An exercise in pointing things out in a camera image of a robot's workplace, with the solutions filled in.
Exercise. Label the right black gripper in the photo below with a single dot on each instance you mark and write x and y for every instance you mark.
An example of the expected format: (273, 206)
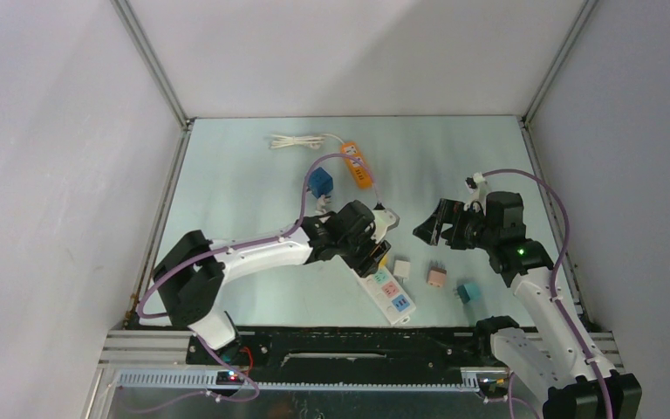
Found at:
(447, 211)

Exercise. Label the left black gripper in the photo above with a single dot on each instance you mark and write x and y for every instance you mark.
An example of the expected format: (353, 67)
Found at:
(365, 264)

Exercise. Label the blue cube socket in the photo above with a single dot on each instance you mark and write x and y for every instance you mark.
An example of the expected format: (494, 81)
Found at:
(320, 183)

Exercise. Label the white multicolour power strip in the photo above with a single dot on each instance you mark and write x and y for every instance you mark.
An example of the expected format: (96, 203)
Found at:
(387, 294)

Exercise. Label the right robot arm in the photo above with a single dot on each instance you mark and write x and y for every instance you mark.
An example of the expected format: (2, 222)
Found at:
(571, 376)

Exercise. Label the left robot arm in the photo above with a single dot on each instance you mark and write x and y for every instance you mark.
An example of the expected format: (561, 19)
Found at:
(188, 279)

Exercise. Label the pink plug adapter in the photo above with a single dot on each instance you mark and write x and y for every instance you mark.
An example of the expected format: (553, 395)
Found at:
(436, 276)

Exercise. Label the white plug adapter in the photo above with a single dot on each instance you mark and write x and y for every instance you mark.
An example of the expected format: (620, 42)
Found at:
(401, 270)

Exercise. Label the teal plug adapter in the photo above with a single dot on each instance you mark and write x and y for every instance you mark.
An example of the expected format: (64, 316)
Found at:
(468, 292)

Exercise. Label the orange power strip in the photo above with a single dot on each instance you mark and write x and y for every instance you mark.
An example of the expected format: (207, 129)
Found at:
(356, 164)

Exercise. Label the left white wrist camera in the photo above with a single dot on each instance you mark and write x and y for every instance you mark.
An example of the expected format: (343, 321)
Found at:
(384, 221)

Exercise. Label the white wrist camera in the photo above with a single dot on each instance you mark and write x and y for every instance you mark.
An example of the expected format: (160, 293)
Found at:
(384, 221)
(479, 189)

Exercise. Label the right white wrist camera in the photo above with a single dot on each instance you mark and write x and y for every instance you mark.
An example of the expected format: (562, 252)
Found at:
(479, 189)

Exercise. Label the grey cable duct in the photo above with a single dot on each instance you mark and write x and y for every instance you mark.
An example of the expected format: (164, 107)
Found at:
(219, 379)

